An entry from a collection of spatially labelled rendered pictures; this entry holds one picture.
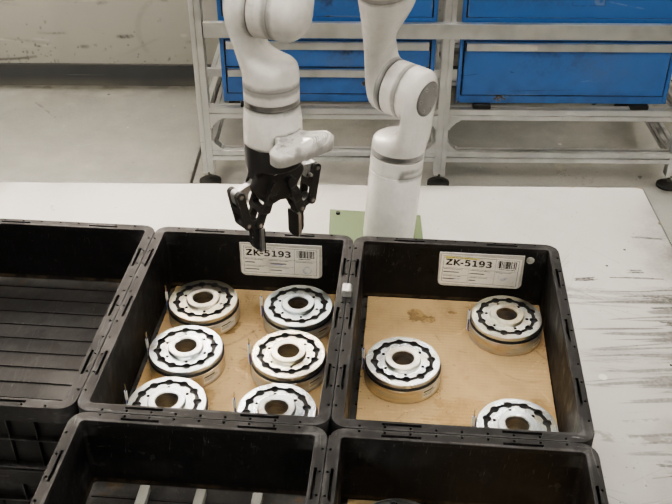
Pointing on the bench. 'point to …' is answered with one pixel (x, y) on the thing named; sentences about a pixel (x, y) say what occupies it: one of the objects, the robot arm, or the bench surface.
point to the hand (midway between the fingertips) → (277, 232)
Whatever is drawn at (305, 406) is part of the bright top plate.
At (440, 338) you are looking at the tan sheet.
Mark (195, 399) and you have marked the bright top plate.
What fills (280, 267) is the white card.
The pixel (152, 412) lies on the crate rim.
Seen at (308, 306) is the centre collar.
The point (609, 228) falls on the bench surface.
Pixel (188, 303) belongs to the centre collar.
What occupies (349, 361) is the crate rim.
